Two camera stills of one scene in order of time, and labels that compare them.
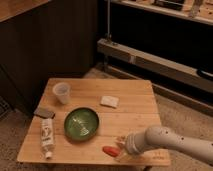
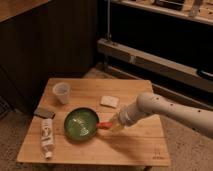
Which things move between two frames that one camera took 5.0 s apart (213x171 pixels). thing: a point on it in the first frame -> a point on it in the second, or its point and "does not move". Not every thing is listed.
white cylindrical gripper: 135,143 -> 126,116
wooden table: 79,121 does not move
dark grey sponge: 44,113 does not move
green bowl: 81,123 does not move
